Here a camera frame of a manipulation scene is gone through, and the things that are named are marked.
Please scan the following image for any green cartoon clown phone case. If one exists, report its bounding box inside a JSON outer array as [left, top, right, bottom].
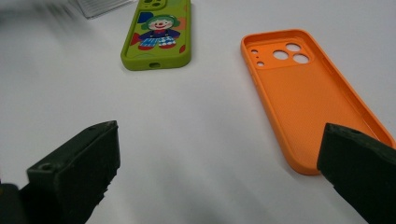
[[120, 0, 192, 72]]

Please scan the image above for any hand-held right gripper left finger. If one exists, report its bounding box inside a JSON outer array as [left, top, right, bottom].
[[19, 120, 121, 224]]

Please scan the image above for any orange phone case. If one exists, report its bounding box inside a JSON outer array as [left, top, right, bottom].
[[240, 28, 396, 176]]

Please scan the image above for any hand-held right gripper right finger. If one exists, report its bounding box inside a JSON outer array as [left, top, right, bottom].
[[317, 122, 396, 224]]

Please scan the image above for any clear plastic tray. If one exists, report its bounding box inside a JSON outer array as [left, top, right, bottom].
[[68, 0, 138, 20]]

